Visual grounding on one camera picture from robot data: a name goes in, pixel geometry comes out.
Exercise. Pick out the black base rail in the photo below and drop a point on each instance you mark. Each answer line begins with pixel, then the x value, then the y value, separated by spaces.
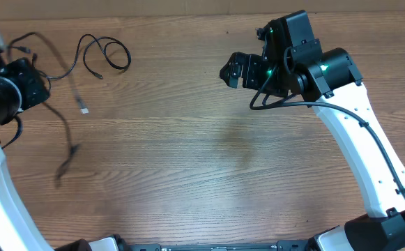
pixel 251 247

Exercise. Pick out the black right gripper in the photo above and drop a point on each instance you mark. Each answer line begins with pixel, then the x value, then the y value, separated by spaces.
pixel 251 62

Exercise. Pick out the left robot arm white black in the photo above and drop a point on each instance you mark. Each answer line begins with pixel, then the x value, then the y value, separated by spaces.
pixel 17 228

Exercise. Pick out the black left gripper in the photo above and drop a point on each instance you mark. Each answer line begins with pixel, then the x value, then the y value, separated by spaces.
pixel 26 71

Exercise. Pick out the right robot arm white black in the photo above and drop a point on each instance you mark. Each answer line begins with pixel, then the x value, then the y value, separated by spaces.
pixel 331 84

